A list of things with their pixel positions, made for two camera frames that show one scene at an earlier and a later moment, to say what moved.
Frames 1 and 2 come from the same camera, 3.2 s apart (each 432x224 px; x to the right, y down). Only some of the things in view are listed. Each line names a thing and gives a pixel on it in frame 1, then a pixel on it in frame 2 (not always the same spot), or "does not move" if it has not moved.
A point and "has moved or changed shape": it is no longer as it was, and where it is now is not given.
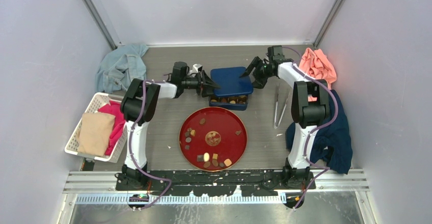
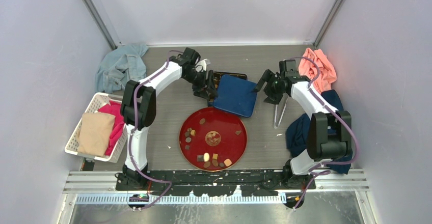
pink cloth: (316, 63) does not move
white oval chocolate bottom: (206, 157) does not move
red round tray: (213, 139) does not move
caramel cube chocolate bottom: (227, 162) does not move
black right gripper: (253, 63) -> (272, 98)
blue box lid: (230, 82) has moved or changed shape
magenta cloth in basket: (114, 108) does not move
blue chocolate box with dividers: (238, 102) -> (217, 77)
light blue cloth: (119, 66) does not move
